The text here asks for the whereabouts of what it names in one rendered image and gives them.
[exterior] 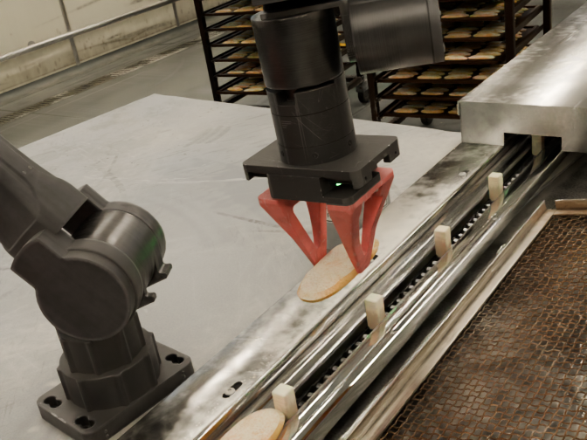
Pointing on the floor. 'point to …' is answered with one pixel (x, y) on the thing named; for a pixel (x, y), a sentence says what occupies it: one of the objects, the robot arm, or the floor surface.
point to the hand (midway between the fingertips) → (340, 257)
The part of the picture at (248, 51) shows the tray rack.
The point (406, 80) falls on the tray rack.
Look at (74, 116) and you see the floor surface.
